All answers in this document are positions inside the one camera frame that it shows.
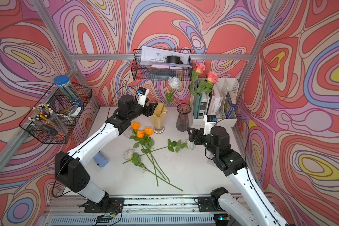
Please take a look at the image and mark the blue lid pencil jar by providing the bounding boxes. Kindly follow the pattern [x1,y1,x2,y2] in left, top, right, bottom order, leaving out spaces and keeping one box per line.
[53,75,83,107]

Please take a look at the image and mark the pink rose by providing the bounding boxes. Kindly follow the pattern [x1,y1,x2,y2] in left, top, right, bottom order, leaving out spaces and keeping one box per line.
[188,71,218,97]
[188,63,206,97]

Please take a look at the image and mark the purple ribbed glass vase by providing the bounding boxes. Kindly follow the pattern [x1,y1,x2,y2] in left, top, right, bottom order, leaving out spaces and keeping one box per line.
[176,103,192,132]

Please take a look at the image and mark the yellow ruffled glass vase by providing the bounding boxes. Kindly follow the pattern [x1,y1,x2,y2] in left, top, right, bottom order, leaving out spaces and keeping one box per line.
[150,103,168,134]

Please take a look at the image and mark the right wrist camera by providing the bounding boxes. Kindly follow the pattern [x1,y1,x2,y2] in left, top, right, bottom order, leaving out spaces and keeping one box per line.
[203,115,217,136]

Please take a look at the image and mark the white desktop file organizer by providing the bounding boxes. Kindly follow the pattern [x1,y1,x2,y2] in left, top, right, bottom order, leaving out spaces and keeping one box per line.
[189,78,239,128]

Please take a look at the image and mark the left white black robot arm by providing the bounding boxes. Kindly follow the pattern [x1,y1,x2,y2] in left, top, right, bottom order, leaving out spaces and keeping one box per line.
[55,94,158,203]

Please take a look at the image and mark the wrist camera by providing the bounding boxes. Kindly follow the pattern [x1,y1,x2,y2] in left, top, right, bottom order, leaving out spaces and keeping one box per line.
[203,115,217,136]
[137,87,149,107]

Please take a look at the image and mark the clear glass vase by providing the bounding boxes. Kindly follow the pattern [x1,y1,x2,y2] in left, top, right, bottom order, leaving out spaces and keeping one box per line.
[122,127,134,138]

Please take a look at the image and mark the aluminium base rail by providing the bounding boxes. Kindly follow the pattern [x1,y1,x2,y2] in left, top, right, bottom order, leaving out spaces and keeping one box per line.
[35,193,283,226]

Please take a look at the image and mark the orange rose right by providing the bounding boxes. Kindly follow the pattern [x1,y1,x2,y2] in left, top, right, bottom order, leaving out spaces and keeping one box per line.
[143,127,170,186]

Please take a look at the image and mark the clear cup of pens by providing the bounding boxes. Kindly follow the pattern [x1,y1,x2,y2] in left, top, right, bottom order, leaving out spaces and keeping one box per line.
[28,104,68,136]

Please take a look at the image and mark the black wire wall basket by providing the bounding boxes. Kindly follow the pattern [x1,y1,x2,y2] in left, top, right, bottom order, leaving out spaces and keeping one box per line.
[131,48,193,81]

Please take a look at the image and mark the white printed paper sheets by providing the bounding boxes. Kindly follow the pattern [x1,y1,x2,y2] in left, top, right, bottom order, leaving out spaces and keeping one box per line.
[141,46,190,64]

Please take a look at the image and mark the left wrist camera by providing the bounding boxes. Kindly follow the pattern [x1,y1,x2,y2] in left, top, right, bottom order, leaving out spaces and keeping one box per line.
[137,87,149,107]

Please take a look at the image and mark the orange rose left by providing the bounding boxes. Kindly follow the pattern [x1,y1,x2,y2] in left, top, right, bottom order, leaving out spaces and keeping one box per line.
[129,130,170,187]

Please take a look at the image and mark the black tape roll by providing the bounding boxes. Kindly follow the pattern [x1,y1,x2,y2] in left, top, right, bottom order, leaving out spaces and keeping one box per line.
[166,56,183,64]

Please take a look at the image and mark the orange rose back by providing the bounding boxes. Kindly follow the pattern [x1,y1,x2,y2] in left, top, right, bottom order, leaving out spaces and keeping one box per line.
[131,122,141,130]

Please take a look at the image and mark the orange rose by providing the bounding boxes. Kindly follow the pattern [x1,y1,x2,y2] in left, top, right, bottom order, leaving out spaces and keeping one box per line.
[131,122,141,130]
[143,127,170,186]
[129,130,170,187]

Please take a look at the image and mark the white book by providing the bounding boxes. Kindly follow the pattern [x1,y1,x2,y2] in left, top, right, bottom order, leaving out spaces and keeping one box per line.
[207,85,222,115]

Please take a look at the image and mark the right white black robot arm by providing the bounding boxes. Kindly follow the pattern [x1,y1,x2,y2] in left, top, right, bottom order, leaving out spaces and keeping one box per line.
[187,126,289,226]

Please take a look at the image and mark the black wire pen basket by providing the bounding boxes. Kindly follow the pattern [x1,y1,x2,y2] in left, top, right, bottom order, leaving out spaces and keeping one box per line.
[19,83,92,144]

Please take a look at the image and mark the green folder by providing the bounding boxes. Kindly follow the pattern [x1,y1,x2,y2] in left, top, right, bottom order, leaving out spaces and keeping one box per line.
[194,80,202,119]

